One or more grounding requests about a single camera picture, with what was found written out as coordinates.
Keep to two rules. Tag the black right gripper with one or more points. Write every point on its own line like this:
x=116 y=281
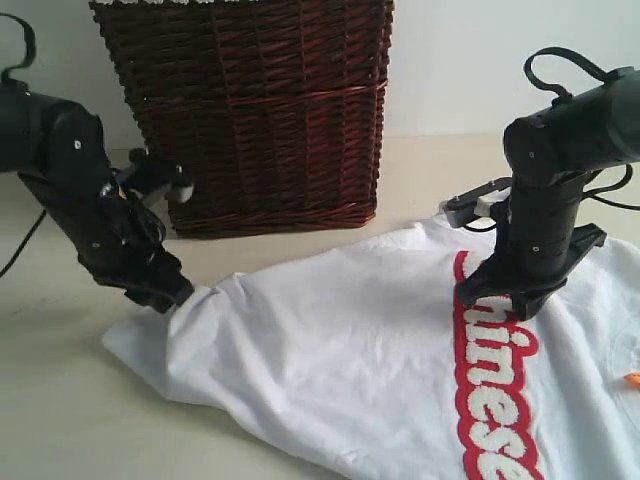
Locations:
x=538 y=246

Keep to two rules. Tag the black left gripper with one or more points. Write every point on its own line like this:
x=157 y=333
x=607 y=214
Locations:
x=114 y=244

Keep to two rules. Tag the white t-shirt red lettering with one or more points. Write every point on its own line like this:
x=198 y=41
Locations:
x=364 y=360

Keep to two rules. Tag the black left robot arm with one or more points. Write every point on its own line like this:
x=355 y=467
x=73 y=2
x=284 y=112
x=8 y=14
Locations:
x=56 y=148

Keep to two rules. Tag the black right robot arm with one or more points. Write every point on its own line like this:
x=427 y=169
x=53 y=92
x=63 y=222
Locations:
x=552 y=155

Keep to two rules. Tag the dark red wicker basket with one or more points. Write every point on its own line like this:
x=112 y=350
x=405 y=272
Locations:
x=275 y=108

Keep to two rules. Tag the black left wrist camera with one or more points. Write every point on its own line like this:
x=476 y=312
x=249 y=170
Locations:
x=153 y=178

